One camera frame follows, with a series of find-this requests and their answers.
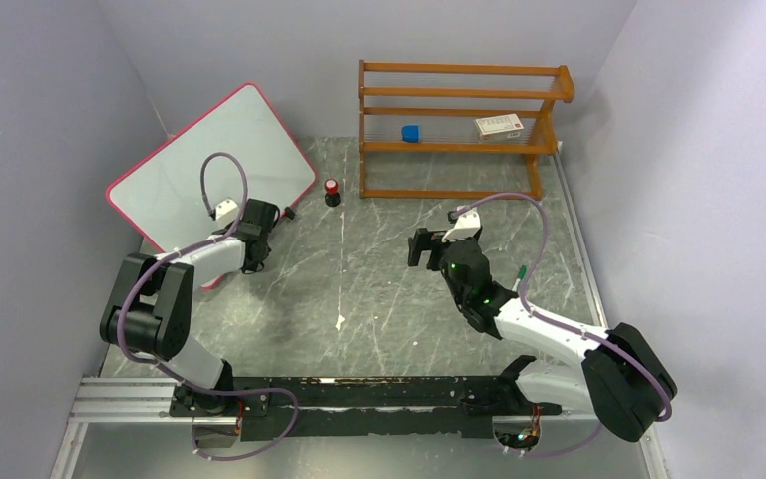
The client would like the pink-framed whiteboard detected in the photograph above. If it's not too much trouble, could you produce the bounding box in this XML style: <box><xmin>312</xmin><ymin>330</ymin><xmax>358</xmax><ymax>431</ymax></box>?
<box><xmin>106</xmin><ymin>83</ymin><xmax>317</xmax><ymax>252</ymax></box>

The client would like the green white marker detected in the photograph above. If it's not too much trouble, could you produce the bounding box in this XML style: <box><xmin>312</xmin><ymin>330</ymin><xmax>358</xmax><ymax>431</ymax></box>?
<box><xmin>512</xmin><ymin>264</ymin><xmax>528</xmax><ymax>292</ymax></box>

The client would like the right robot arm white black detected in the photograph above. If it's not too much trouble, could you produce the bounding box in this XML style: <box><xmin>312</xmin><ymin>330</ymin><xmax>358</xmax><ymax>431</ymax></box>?
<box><xmin>407</xmin><ymin>228</ymin><xmax>678</xmax><ymax>442</ymax></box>

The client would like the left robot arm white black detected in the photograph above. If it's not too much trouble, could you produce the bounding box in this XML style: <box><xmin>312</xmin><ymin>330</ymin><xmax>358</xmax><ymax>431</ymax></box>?
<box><xmin>100</xmin><ymin>199</ymin><xmax>281</xmax><ymax>415</ymax></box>

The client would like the blue object on rack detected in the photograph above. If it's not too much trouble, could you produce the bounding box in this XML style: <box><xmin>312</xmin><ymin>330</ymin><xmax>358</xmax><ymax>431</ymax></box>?
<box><xmin>400</xmin><ymin>124</ymin><xmax>421</xmax><ymax>144</ymax></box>

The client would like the white red box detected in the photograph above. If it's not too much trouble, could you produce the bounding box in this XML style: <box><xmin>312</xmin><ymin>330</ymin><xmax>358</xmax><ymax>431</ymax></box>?
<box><xmin>474</xmin><ymin>113</ymin><xmax>524</xmax><ymax>141</ymax></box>

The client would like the orange wooden rack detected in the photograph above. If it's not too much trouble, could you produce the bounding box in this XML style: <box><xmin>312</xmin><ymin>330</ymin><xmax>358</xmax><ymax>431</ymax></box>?
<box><xmin>357</xmin><ymin>60</ymin><xmax>576</xmax><ymax>200</ymax></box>

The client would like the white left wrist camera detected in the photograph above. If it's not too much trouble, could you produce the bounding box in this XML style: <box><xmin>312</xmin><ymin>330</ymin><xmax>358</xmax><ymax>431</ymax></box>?
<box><xmin>214</xmin><ymin>198</ymin><xmax>240</xmax><ymax>227</ymax></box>

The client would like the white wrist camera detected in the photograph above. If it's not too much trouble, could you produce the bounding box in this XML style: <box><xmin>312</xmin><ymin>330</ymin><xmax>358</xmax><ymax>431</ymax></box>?
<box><xmin>442</xmin><ymin>210</ymin><xmax>482</xmax><ymax>242</ymax></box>
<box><xmin>214</xmin><ymin>198</ymin><xmax>240</xmax><ymax>227</ymax></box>

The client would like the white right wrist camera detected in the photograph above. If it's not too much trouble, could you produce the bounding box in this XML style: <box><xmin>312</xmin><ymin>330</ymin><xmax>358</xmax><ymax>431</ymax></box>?
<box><xmin>442</xmin><ymin>210</ymin><xmax>482</xmax><ymax>242</ymax></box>

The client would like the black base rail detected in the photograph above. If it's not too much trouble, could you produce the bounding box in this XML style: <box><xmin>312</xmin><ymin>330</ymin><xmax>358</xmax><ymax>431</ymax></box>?
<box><xmin>169</xmin><ymin>376</ymin><xmax>562</xmax><ymax>442</ymax></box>

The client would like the aluminium frame rail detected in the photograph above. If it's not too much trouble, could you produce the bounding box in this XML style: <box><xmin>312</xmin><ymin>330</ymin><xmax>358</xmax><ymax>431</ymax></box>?
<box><xmin>49</xmin><ymin>376</ymin><xmax>180</xmax><ymax>479</ymax></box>

